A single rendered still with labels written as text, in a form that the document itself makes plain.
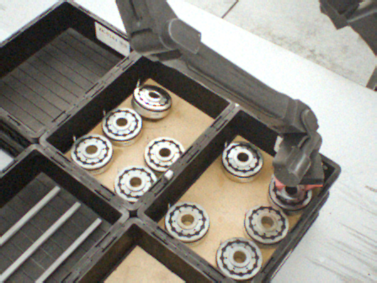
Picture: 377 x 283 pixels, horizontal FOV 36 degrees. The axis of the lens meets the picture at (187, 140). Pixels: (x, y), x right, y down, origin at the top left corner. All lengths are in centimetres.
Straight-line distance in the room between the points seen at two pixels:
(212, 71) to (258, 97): 13
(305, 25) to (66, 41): 162
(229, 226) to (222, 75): 45
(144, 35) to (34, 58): 78
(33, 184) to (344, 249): 80
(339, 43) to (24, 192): 198
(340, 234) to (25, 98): 90
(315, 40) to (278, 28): 19
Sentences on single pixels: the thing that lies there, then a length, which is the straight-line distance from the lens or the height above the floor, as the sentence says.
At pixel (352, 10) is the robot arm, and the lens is 81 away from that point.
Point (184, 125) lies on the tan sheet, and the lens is 150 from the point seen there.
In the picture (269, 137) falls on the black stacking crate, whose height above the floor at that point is 89.
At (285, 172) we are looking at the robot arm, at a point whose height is 106.
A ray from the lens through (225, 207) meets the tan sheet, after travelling 138.
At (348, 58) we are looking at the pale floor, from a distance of 295.
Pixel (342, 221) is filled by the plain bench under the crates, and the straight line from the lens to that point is 158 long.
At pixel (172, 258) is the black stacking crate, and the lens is 125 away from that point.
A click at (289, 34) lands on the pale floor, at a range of 298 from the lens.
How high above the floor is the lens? 204
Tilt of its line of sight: 55 degrees down
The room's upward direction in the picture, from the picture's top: 4 degrees clockwise
